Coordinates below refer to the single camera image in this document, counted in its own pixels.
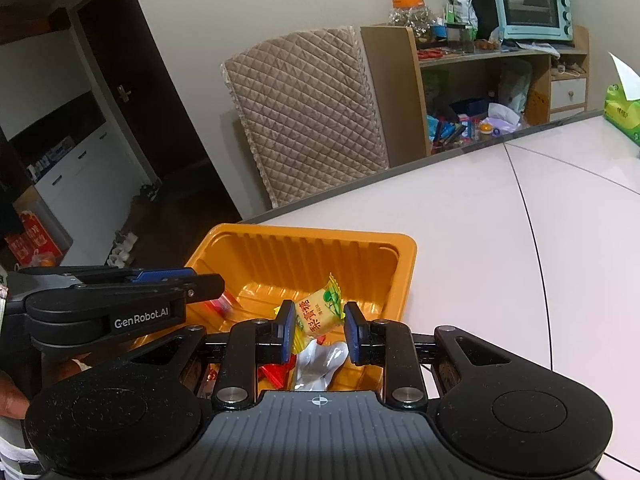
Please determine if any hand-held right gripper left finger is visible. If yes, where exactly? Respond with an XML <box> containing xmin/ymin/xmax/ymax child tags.
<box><xmin>125</xmin><ymin>300</ymin><xmax>297</xmax><ymax>411</ymax></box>

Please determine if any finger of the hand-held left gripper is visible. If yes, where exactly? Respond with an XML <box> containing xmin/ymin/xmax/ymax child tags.
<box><xmin>17</xmin><ymin>266</ymin><xmax>198</xmax><ymax>286</ymax></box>
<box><xmin>25</xmin><ymin>274</ymin><xmax>226</xmax><ymax>354</ymax></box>

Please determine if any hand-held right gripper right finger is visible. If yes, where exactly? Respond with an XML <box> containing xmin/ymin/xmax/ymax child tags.
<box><xmin>344</xmin><ymin>301</ymin><xmax>513</xmax><ymax>408</ymax></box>

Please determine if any yellow candy packet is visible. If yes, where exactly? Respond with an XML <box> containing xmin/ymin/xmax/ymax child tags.
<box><xmin>292</xmin><ymin>272</ymin><xmax>347</xmax><ymax>351</ymax></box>

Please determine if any green silver snack packet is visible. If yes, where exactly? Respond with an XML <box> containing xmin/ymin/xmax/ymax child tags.
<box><xmin>292</xmin><ymin>340</ymin><xmax>349</xmax><ymax>392</ymax></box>

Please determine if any red candy packet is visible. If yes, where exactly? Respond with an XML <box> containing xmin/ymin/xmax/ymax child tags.
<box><xmin>205</xmin><ymin>295</ymin><xmax>238</xmax><ymax>316</ymax></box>
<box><xmin>257</xmin><ymin>362</ymin><xmax>296</xmax><ymax>391</ymax></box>

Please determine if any orange plastic tray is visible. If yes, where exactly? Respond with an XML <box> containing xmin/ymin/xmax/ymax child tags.
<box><xmin>182</xmin><ymin>223</ymin><xmax>418</xmax><ymax>396</ymax></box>

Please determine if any person's left hand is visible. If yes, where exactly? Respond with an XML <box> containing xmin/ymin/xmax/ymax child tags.
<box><xmin>0</xmin><ymin>354</ymin><xmax>93</xmax><ymax>420</ymax></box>

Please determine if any row of shoes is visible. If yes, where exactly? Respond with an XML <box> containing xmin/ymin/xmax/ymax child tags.
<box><xmin>107</xmin><ymin>182</ymin><xmax>162</xmax><ymax>268</ymax></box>

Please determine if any red box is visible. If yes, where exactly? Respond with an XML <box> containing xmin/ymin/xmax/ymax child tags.
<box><xmin>5</xmin><ymin>200</ymin><xmax>63</xmax><ymax>267</ymax></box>

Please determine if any white cabinet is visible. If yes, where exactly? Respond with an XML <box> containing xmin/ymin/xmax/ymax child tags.
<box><xmin>0</xmin><ymin>7</ymin><xmax>166</xmax><ymax>266</ymax></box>

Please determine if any dark door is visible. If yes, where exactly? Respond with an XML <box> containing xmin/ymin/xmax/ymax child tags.
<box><xmin>75</xmin><ymin>0</ymin><xmax>241</xmax><ymax>211</ymax></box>

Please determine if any quilted beige chair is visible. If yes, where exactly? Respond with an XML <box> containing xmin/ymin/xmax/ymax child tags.
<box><xmin>221</xmin><ymin>25</ymin><xmax>391</xmax><ymax>210</ymax></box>

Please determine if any wooden shelf unit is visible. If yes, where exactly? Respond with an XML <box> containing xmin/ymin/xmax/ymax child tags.
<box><xmin>360</xmin><ymin>24</ymin><xmax>591</xmax><ymax>157</ymax></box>

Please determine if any dark blue box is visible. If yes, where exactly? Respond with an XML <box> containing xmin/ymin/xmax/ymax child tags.
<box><xmin>452</xmin><ymin>99</ymin><xmax>488</xmax><ymax>118</ymax></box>

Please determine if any white plastic bag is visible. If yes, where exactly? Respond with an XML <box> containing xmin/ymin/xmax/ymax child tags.
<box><xmin>497</xmin><ymin>67</ymin><xmax>532</xmax><ymax>117</ymax></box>

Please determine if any clear jar orange lid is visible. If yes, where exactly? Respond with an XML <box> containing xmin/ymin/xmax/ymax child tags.
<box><xmin>387</xmin><ymin>0</ymin><xmax>436</xmax><ymax>43</ymax></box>

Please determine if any white drawer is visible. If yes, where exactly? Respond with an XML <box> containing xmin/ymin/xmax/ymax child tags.
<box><xmin>550</xmin><ymin>77</ymin><xmax>587</xmax><ymax>111</ymax></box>

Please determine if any green white snack bag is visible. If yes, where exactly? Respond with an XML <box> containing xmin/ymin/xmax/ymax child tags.
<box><xmin>445</xmin><ymin>0</ymin><xmax>480</xmax><ymax>28</ymax></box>

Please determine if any green tissue pack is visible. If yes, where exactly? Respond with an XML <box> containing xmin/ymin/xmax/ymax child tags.
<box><xmin>602</xmin><ymin>51</ymin><xmax>640</xmax><ymax>146</ymax></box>

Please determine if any black appliance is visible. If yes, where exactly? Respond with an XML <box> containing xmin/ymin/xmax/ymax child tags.
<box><xmin>447</xmin><ymin>0</ymin><xmax>501</xmax><ymax>41</ymax></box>

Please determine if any teal toaster oven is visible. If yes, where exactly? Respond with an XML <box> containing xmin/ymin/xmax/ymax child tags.
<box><xmin>487</xmin><ymin>0</ymin><xmax>576</xmax><ymax>43</ymax></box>

